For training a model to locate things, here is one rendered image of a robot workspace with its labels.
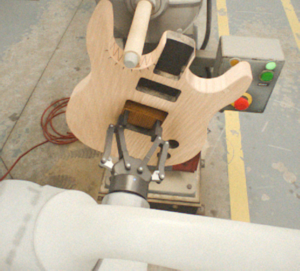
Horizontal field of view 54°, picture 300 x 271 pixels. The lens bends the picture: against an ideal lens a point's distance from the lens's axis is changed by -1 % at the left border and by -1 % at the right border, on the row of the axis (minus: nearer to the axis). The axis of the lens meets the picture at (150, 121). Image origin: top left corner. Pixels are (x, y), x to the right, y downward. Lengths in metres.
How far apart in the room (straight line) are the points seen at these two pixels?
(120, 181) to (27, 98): 1.92
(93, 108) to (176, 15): 0.29
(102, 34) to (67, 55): 2.18
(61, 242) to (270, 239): 0.22
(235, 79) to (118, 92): 0.24
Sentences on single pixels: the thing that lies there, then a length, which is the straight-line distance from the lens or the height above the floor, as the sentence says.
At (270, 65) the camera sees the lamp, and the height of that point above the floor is 1.11.
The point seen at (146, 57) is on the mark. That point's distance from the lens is 0.60.
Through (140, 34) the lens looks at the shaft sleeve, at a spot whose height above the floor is 1.26.
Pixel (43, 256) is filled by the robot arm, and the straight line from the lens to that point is 0.36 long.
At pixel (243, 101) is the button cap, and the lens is 0.85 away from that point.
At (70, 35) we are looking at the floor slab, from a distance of 2.97.
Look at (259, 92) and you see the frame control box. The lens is 0.86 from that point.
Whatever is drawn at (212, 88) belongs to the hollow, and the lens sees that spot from 0.63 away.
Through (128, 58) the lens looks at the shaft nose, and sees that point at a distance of 0.51.
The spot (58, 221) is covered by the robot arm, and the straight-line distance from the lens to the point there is 0.36.
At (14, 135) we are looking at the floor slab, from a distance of 2.19.
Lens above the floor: 1.57
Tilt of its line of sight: 49 degrees down
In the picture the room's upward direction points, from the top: straight up
